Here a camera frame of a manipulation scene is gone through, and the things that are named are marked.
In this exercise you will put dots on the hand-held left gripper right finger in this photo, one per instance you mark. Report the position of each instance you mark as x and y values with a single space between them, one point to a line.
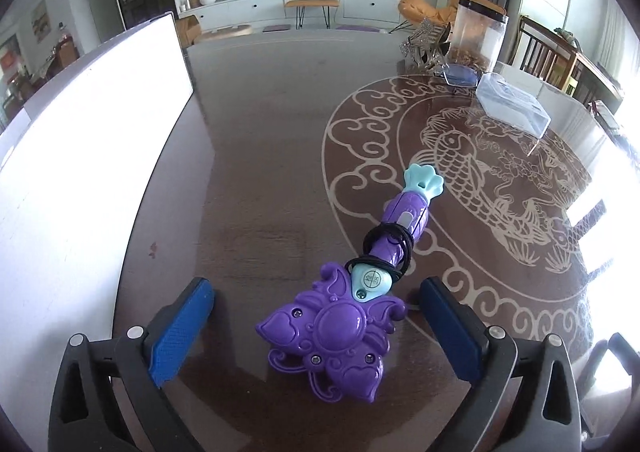
450 327

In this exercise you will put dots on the white television cabinet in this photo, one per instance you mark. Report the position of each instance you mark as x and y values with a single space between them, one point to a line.
270 7

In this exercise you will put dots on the wooden stool with black legs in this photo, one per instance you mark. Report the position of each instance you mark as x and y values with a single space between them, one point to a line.
312 3

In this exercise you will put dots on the white storage box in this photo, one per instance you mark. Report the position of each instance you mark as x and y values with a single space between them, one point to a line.
75 182

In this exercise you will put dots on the wooden chair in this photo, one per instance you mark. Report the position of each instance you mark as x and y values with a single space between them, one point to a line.
545 52

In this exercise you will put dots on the purple floor cushion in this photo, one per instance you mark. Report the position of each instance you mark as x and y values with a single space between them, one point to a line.
351 27
276 27

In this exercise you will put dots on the clear plastic flat box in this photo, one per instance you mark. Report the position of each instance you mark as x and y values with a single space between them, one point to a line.
510 105

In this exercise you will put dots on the purple toy wand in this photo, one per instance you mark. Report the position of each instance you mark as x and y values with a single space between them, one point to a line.
335 327

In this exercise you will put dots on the orange lounge chair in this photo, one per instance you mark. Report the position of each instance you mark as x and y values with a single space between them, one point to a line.
420 7

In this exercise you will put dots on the silver bow ornament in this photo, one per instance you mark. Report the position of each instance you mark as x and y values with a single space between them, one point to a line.
420 42

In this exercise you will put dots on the cardboard box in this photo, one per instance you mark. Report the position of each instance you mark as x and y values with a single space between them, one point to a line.
189 32

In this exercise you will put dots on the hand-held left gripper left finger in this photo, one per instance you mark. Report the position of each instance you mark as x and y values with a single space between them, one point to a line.
175 332

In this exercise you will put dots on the clear tall container black lid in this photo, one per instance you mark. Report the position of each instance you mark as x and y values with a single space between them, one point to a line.
475 37

